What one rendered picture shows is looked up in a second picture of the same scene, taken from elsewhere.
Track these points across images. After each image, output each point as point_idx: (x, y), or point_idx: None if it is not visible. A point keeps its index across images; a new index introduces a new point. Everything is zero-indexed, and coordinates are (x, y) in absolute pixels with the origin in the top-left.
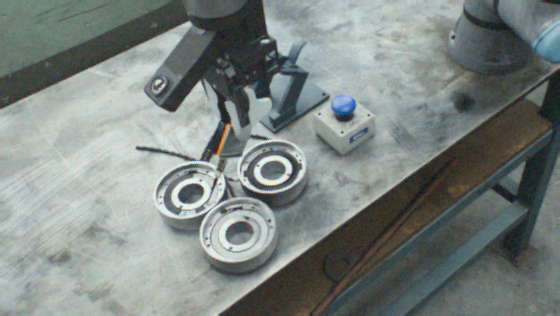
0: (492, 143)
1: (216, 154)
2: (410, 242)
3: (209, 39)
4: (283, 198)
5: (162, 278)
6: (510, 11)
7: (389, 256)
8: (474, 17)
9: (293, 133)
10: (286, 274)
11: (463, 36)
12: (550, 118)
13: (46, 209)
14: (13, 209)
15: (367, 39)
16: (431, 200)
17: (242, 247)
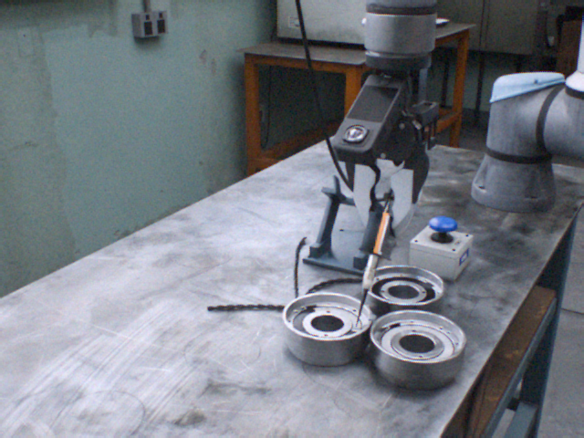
0: None
1: (373, 251)
2: (497, 412)
3: (399, 86)
4: (434, 312)
5: (346, 411)
6: (561, 128)
7: (486, 429)
8: (509, 155)
9: None
10: None
11: (498, 178)
12: (551, 286)
13: (130, 380)
14: (82, 387)
15: (392, 203)
16: (495, 368)
17: (432, 353)
